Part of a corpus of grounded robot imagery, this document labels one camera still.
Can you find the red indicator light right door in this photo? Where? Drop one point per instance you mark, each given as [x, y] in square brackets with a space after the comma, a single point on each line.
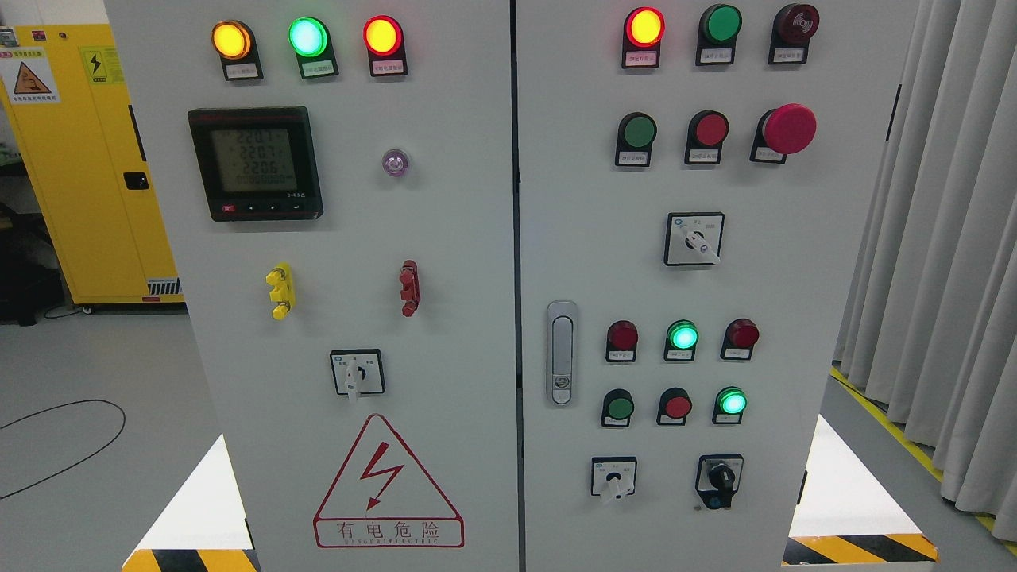
[642, 33]

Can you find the green indicator light right door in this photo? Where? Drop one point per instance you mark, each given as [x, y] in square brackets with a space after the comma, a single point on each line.
[717, 35]

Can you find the red indicator light top left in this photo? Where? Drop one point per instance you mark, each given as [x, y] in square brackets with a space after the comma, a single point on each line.
[384, 41]

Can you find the red push button lower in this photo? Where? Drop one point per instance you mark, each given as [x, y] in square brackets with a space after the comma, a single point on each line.
[674, 407]

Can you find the lit green push button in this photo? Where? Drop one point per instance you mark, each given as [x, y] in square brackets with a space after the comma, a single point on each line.
[729, 406]

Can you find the lit green indicator middle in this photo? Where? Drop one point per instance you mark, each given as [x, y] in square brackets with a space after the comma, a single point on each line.
[681, 341]

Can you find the grey electrical control cabinet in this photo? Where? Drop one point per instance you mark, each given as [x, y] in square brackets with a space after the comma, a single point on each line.
[509, 115]

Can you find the dark red buzzer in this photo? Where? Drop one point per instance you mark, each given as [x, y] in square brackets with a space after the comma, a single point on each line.
[792, 29]

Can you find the dark red indicator right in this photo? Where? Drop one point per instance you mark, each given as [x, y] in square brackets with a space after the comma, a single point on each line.
[740, 337]

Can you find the white rotary selector switch upper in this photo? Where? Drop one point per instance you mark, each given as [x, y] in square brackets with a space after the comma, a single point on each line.
[693, 239]

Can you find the white rotary selector switch lower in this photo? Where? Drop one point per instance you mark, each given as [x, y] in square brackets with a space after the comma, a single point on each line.
[613, 478]

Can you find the red terminal connector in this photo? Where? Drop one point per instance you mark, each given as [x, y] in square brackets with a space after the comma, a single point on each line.
[410, 292]

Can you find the green push button lower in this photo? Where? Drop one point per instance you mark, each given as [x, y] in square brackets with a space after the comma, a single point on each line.
[617, 408]

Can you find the green indicator light top left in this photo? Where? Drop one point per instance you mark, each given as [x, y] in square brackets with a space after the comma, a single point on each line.
[311, 43]

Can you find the silver cabinet door handle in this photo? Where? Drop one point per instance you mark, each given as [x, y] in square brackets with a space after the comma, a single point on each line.
[561, 316]

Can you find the red electrical hazard warning sticker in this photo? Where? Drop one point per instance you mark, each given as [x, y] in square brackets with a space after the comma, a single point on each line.
[383, 497]

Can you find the yellow terminal connector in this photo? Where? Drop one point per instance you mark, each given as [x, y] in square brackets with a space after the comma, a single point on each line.
[282, 293]

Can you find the amber indicator light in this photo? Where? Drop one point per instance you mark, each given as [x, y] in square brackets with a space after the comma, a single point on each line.
[237, 51]

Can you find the red push button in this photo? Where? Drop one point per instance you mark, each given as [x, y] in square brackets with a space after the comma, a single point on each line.
[674, 407]
[707, 131]

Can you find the white rotary light switch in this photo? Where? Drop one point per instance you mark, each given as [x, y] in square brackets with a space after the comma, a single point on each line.
[358, 372]

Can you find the red push button upper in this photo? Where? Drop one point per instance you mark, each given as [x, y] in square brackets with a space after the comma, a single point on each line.
[707, 131]

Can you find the dark red indicator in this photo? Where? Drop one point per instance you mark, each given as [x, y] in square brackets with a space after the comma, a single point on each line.
[740, 337]
[621, 342]

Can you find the yellow safety storage cabinet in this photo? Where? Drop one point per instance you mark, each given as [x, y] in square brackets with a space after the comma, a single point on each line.
[64, 89]

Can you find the black key selector switch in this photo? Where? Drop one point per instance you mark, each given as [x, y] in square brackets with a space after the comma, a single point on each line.
[718, 479]

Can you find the red emergency stop button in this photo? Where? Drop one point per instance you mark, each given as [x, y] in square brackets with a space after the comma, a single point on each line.
[782, 131]

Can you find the black digital power meter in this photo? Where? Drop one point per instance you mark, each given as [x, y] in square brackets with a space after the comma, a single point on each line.
[257, 164]

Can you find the green push button upper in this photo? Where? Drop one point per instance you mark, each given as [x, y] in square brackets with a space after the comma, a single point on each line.
[635, 136]

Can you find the dark red indicator left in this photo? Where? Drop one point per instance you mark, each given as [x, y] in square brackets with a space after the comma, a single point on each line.
[621, 342]

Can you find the white rotary selector switch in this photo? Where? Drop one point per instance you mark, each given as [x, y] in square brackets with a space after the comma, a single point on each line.
[693, 239]
[613, 478]

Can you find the grey curtain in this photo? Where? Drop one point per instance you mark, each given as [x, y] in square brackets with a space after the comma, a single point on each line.
[929, 330]

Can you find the small clear indicator lamp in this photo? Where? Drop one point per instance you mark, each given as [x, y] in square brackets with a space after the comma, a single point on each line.
[396, 162]

